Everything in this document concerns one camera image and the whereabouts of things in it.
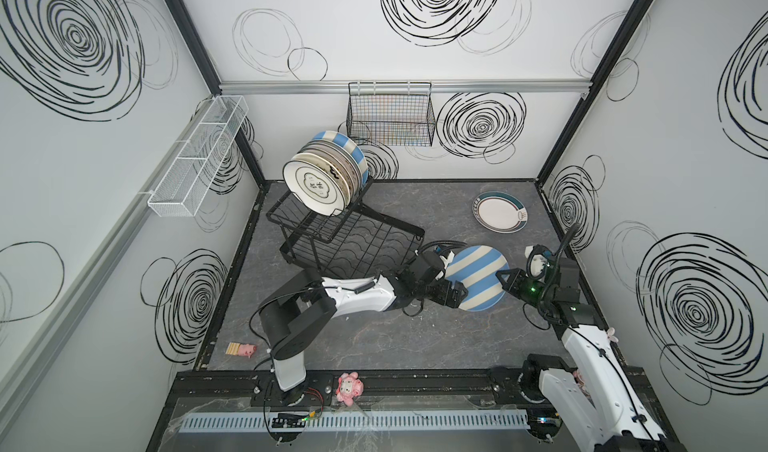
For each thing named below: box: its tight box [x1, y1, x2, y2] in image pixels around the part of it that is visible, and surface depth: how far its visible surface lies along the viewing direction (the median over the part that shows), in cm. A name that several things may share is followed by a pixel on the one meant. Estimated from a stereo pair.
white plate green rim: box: [472, 191, 529, 234], surface depth 112 cm
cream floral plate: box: [290, 152, 351, 209], surface depth 76 cm
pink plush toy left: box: [336, 372, 364, 407], surface depth 73 cm
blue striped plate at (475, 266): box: [445, 245, 510, 312], surface depth 86 cm
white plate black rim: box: [282, 160, 347, 217], surface depth 82 cm
